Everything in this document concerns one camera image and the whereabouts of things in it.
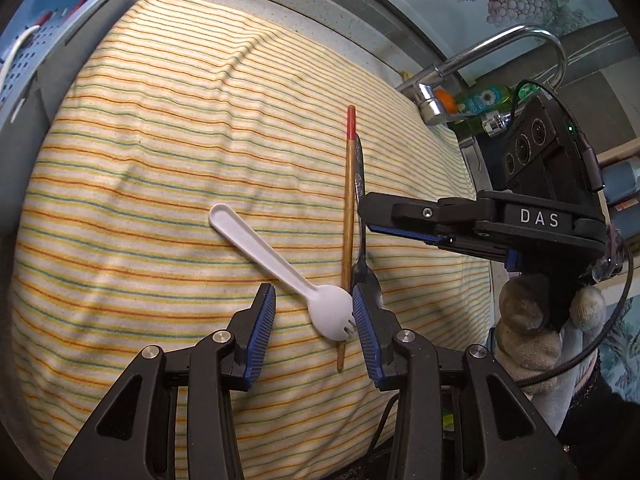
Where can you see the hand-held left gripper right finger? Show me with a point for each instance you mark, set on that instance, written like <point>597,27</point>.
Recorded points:
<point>367,335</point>

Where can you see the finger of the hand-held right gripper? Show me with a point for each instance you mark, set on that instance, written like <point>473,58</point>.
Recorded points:
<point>400,212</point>
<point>410,235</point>

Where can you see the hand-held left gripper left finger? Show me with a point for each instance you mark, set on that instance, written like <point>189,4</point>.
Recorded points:
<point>262,330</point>

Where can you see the white plastic spork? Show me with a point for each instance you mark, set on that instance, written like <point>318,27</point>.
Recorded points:
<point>327,310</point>

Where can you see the metal spoon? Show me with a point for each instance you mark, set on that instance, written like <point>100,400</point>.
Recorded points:
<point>365,275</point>

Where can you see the blue plastic utensil basket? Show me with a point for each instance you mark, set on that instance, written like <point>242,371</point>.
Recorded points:
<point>30,60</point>

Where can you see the person's right hand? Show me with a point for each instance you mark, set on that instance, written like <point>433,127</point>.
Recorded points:
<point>525,340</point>

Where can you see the green dish soap bottle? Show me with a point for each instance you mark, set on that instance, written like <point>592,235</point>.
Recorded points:
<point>480,100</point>

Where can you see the chrome faucet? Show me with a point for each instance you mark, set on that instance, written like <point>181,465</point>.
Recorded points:
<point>480,47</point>

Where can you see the striped yellow cloth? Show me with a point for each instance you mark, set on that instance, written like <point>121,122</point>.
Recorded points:
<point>150,160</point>

